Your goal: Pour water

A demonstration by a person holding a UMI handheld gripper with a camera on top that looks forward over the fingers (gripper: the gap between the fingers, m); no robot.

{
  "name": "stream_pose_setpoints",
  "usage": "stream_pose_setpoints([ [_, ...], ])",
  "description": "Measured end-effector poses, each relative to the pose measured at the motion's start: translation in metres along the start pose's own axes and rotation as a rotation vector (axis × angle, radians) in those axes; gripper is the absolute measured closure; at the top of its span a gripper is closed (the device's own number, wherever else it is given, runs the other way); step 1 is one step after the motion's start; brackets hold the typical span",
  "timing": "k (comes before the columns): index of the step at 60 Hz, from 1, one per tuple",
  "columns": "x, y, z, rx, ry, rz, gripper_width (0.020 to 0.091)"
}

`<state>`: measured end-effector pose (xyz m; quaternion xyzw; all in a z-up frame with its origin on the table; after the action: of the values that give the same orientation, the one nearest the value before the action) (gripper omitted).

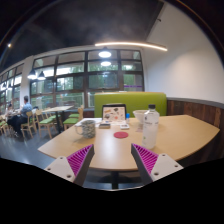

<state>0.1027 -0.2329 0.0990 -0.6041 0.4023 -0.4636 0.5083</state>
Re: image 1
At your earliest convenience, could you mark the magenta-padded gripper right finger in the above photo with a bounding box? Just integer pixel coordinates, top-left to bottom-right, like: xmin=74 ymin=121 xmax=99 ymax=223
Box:
xmin=130 ymin=143 xmax=184 ymax=186

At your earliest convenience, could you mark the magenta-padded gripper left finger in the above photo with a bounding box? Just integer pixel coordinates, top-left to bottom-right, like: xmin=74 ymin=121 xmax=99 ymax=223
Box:
xmin=44 ymin=143 xmax=95 ymax=187

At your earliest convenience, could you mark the clear plastic water bottle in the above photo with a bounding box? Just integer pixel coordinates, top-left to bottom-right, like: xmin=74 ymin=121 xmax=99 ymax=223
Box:
xmin=142 ymin=104 xmax=160 ymax=150

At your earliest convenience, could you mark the group of wooden green-seated chairs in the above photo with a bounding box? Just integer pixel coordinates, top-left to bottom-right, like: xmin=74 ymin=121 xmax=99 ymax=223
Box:
xmin=0 ymin=106 xmax=85 ymax=139

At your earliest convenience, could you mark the speckled ceramic mug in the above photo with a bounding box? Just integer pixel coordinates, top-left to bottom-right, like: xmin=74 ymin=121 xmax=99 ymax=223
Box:
xmin=74 ymin=119 xmax=97 ymax=139

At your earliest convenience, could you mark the flat round red coaster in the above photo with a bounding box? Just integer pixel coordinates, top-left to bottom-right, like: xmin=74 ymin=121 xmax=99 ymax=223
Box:
xmin=113 ymin=131 xmax=129 ymax=139

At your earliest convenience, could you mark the white ceramic bowl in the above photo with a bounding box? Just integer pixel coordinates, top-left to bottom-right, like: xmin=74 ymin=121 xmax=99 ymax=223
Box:
xmin=132 ymin=109 xmax=148 ymax=125

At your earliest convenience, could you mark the wooden dining table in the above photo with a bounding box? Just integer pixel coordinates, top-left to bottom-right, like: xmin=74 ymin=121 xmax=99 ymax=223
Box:
xmin=41 ymin=105 xmax=74 ymax=134

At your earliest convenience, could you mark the person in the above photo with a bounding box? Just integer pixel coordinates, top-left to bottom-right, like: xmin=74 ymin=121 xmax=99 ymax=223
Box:
xmin=7 ymin=95 xmax=33 ymax=138
xmin=4 ymin=103 xmax=14 ymax=118

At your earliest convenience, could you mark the green upholstered bench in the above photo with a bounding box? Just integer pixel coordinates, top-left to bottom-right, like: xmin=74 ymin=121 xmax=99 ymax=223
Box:
xmin=93 ymin=91 xmax=168 ymax=118

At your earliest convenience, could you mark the sticker-covered laptop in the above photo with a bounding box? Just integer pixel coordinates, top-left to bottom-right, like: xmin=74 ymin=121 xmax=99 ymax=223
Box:
xmin=101 ymin=103 xmax=127 ymax=125

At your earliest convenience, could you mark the dark-framed window front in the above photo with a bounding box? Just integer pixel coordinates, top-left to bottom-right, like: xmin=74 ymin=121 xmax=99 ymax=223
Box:
xmin=0 ymin=49 xmax=145 ymax=113

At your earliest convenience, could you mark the group of pendant lamps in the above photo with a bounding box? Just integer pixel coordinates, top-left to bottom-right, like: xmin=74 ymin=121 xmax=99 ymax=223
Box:
xmin=27 ymin=46 xmax=113 ymax=81

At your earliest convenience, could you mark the long curved ceiling light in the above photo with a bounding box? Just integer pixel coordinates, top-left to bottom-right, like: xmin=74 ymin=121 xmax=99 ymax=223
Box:
xmin=94 ymin=41 xmax=168 ymax=52

